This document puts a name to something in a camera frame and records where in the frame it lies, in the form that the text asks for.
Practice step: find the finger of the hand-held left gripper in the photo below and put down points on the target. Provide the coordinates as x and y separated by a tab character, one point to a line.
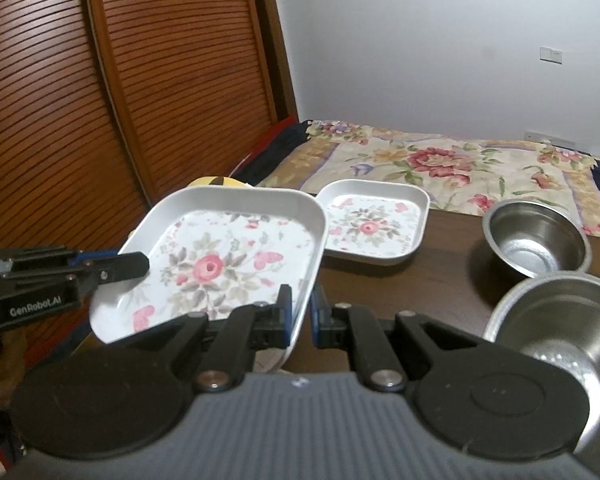
125	266
30	255

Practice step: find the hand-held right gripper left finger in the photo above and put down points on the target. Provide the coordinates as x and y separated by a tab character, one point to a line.
282	327

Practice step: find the wooden louvered door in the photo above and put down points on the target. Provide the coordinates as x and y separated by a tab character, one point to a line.
35	110
180	60

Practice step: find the large floral square plate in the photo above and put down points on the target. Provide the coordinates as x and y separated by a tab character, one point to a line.
215	240

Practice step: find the small floral square plate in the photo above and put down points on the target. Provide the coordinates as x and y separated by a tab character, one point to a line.
372	222

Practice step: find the stainless steel bowl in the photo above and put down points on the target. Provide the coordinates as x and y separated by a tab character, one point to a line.
555	320
535	240

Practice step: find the white wall switch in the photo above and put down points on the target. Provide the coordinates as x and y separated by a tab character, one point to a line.
551	54

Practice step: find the wooden door frame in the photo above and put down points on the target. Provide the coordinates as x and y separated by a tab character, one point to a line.
275	35

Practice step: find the person's left hand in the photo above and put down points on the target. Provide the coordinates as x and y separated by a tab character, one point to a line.
7	370

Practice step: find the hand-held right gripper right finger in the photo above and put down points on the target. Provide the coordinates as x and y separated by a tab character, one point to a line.
318	327

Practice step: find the dark blue and red cloth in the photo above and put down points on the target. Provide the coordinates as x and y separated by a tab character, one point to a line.
275	150

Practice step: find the yellow and black object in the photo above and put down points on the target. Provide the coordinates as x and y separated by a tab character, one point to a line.
215	181

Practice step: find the floral blanket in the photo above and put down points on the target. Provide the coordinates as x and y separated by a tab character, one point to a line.
430	160

